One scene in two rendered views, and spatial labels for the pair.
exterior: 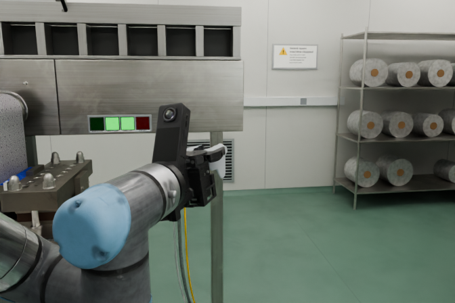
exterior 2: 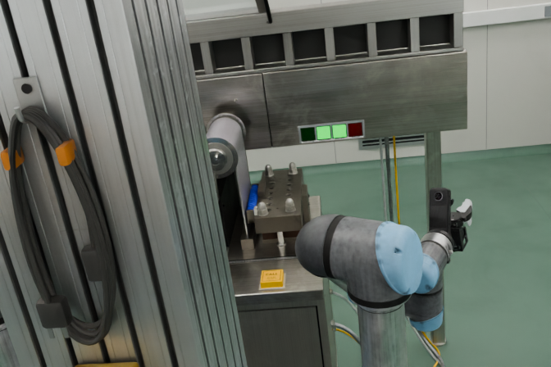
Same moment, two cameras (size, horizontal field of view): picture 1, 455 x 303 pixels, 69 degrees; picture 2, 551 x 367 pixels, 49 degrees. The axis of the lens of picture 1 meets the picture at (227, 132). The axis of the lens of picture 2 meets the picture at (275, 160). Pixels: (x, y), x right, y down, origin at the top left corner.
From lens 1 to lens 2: 103 cm
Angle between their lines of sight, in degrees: 18
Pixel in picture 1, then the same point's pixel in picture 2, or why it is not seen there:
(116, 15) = (322, 20)
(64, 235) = not seen: hidden behind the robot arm
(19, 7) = (225, 24)
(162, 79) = (375, 81)
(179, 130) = (446, 207)
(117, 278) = (431, 297)
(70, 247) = not seen: hidden behind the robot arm
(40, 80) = (250, 95)
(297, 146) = (539, 82)
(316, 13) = not seen: outside the picture
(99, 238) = (429, 281)
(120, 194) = (432, 259)
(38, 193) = (285, 217)
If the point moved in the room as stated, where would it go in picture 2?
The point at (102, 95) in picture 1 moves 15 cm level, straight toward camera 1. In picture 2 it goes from (311, 104) to (321, 115)
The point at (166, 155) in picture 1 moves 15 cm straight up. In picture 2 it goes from (439, 224) to (438, 165)
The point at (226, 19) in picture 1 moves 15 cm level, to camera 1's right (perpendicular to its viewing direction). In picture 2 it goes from (445, 6) to (490, 2)
